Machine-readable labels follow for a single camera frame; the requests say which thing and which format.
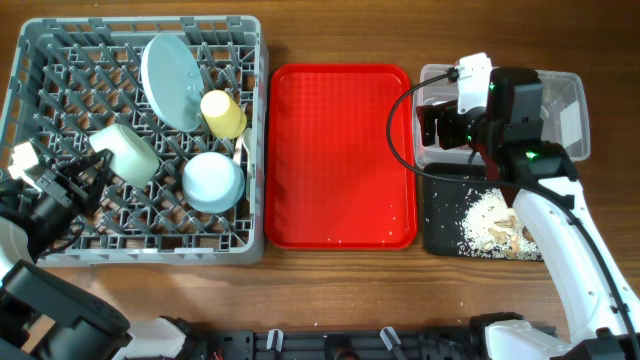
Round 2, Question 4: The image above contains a white plastic spoon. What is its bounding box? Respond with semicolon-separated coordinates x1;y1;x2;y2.
242;127;253;200

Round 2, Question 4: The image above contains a clear plastic bin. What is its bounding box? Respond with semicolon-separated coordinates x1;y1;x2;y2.
413;64;591;167

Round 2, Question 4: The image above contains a yellow plastic cup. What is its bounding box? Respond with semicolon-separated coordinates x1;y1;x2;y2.
200;90;247;138

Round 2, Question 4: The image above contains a light blue plate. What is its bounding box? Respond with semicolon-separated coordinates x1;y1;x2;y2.
140;34;204;132

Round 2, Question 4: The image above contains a green bowl with rice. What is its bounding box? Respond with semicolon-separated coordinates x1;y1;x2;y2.
89;124;159;188

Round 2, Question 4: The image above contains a white plastic fork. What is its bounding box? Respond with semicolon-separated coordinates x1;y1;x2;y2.
232;135;244;166

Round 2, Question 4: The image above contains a light blue bowl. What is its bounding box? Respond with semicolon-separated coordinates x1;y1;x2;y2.
182;152;245;213

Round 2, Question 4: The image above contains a black plastic tray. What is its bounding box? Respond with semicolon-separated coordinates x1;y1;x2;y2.
421;162;546;262

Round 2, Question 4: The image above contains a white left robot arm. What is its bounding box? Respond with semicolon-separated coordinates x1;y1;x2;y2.
1;143;132;359

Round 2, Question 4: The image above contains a spilled rice food waste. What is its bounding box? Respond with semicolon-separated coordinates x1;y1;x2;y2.
455;188;542;261

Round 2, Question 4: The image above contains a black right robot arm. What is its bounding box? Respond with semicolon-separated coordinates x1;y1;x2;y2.
416;64;639;359

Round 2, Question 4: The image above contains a red plastic tray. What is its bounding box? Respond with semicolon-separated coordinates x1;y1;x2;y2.
264;64;418;251

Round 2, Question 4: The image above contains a grey dishwasher rack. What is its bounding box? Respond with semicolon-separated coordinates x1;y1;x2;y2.
1;15;269;267

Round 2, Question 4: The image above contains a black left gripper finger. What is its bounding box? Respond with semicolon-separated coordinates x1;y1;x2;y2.
62;149;114;175
83;167;111;216

